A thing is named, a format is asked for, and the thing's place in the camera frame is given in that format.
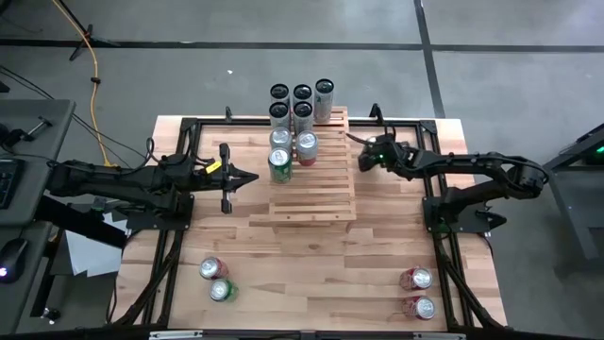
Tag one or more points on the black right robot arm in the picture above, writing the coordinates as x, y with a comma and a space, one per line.
472, 163

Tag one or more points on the black stand legs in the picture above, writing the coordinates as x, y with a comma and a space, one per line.
74, 53

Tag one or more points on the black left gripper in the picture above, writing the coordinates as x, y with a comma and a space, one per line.
226, 198

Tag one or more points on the black clamp tool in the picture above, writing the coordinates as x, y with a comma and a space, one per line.
26, 131

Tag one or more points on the white paper sheet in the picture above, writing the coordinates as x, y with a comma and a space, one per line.
89, 257

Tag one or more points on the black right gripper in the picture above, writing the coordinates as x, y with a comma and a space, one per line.
382, 156

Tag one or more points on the black keyboard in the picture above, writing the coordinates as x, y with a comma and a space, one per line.
8, 184

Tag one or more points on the Celsius Tropical Vibe can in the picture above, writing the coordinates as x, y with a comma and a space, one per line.
302, 111
279, 111

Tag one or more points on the tall white Celsius can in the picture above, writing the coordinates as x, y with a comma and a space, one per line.
302, 91

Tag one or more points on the black diagonal beam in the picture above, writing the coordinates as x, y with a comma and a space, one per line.
80, 226

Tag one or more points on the Celsius can green print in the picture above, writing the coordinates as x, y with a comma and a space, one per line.
324, 101

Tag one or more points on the grey desk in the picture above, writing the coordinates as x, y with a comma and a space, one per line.
42, 141

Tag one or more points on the pink Spindrift can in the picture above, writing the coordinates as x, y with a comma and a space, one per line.
307, 141
281, 138

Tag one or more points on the silver metal bracket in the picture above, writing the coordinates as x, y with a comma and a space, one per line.
439, 336
175, 334

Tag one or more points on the wooden slatted shelf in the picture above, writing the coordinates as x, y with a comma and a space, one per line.
321, 203

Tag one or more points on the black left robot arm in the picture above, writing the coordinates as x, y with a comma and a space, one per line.
118, 181

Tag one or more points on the yellow label tag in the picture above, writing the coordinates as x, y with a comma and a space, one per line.
213, 167

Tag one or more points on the red Coca-Cola can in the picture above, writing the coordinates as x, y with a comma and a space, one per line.
424, 308
210, 268
421, 278

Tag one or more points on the black aluminium table frame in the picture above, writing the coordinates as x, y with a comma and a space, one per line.
257, 121

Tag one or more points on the dark grey side table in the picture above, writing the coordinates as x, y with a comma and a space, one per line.
590, 148

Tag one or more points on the black table clamp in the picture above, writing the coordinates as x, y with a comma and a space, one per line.
229, 113
376, 114

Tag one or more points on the Celsius Peach Vibe can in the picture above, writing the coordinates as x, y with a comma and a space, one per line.
280, 91

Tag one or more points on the black computer mouse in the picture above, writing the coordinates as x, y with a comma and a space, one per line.
11, 260

